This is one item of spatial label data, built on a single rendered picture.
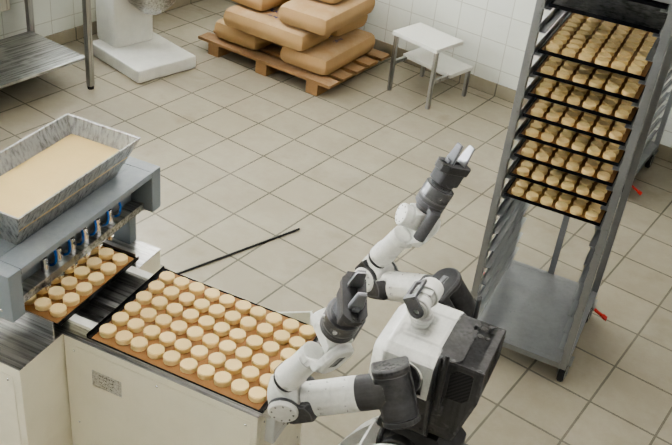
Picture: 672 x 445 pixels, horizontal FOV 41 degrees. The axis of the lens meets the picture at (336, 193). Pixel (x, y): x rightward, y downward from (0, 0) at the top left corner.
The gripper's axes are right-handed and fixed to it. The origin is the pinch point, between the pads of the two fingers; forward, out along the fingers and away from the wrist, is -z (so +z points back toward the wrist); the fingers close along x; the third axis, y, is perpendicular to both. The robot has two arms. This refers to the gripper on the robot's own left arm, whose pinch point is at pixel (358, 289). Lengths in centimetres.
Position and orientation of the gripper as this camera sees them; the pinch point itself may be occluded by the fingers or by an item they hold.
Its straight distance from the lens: 193.5
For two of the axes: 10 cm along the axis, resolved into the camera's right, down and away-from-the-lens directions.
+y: 9.7, 1.3, 2.1
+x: -0.2, -8.2, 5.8
